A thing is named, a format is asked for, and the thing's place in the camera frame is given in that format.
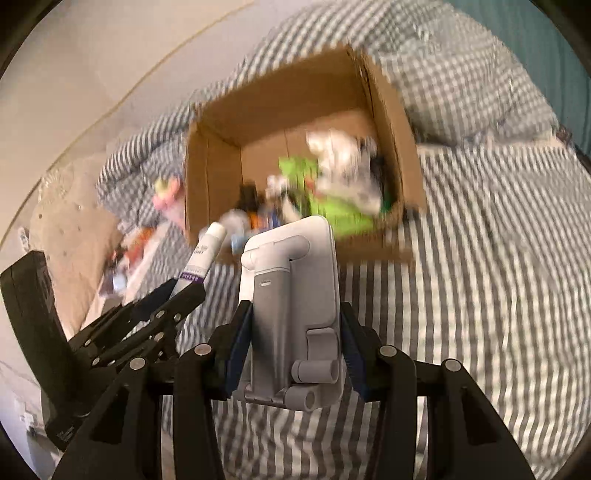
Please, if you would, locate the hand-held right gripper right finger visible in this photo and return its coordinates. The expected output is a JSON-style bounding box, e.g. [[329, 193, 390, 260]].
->
[[339, 302, 536, 480]]

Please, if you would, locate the gingham bed sheet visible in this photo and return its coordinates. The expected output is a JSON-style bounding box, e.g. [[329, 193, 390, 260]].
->
[[111, 138, 587, 480]]

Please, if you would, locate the teal curtain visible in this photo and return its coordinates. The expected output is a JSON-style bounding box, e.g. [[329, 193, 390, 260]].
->
[[450, 0, 587, 158]]

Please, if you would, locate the brown cardboard box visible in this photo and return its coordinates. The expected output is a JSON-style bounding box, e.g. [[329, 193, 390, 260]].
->
[[185, 44, 428, 266]]

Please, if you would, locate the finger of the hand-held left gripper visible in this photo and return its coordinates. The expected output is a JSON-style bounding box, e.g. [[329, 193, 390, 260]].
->
[[69, 278, 180, 352], [90, 287, 206, 368]]

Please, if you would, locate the green wet wipes pack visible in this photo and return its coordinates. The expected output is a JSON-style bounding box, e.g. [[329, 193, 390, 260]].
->
[[277, 157, 375, 236]]

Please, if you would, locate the orange packet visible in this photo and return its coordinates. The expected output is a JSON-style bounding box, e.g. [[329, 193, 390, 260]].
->
[[129, 230, 154, 260]]

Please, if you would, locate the white folding phone stand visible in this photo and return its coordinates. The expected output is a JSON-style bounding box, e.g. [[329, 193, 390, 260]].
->
[[232, 215, 345, 409]]

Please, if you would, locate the white tube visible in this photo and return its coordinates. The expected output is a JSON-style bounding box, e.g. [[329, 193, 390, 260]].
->
[[172, 222, 228, 301]]

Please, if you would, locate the white floral tissue pack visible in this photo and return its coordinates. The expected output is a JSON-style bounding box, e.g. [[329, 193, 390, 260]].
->
[[307, 129, 386, 215]]

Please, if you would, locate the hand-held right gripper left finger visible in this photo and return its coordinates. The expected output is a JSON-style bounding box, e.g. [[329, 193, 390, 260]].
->
[[51, 300, 252, 480]]

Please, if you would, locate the gingham pillow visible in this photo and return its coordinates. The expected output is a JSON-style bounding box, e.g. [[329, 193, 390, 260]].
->
[[379, 0, 561, 148], [96, 104, 195, 232]]

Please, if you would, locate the pink toy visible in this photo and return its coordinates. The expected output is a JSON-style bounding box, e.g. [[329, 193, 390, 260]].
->
[[154, 178, 185, 222]]

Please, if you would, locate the beige dotted cushion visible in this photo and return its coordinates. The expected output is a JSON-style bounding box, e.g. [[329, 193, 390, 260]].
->
[[30, 157, 123, 333]]

